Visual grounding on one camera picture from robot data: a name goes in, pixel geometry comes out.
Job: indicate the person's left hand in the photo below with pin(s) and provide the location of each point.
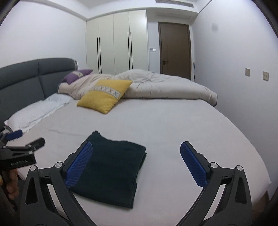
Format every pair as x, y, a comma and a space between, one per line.
12, 182

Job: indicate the purple pillow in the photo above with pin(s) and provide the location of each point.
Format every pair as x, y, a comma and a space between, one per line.
71, 77

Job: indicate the ceiling air vent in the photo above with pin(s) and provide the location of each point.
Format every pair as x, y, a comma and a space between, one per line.
173, 2

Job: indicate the white pillow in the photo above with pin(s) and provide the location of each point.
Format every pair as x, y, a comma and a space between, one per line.
32, 113

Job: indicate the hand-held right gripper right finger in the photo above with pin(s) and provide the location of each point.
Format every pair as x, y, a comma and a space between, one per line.
193, 165

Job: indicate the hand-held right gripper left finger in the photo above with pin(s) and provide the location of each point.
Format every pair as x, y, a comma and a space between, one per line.
79, 165

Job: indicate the beige wall socket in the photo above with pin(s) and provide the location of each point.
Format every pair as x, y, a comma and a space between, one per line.
265, 75
247, 72

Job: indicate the cream wardrobe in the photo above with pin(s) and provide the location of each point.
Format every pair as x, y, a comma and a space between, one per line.
121, 43

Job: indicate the dark green sweater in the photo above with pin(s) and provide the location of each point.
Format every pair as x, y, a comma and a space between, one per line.
113, 165

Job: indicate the beige duvet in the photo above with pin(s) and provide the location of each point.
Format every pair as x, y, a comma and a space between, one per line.
165, 87

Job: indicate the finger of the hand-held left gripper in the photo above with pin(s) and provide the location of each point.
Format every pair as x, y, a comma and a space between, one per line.
14, 134
35, 143

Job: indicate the grey padded headboard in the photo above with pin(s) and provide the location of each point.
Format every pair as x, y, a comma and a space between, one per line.
21, 82

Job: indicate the bed with white sheet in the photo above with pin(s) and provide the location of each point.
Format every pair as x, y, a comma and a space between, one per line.
173, 130

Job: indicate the yellow pillow with patterned band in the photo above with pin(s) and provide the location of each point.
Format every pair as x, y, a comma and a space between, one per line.
102, 97

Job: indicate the brown door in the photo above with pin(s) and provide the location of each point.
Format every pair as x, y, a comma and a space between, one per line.
176, 50

